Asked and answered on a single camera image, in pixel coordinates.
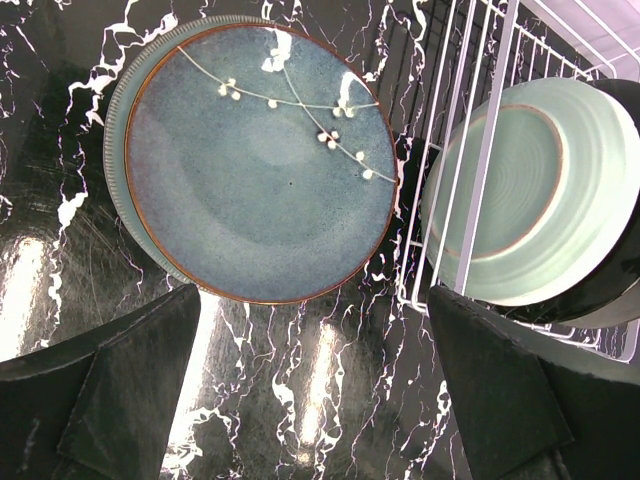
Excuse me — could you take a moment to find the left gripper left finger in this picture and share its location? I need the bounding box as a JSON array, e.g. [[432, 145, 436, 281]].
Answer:
[[1, 284, 201, 479]]

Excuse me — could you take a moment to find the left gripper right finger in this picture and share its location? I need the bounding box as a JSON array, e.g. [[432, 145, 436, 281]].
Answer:
[[428, 286, 639, 479]]

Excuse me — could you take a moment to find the black plate with colour stripes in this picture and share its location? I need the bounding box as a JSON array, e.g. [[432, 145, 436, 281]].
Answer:
[[499, 78, 640, 330]]

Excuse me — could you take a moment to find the mint green floral plate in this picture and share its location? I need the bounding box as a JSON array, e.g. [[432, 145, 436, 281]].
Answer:
[[422, 77, 640, 306]]

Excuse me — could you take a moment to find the blue blossom branch plate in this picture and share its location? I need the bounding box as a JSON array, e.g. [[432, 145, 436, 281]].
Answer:
[[115, 22, 398, 304]]

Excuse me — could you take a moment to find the large teal bottom plate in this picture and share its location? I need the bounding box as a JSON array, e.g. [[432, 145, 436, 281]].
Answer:
[[103, 14, 277, 283]]

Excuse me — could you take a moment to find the white wire dish rack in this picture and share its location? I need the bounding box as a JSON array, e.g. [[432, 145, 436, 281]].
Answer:
[[398, 1, 639, 334]]

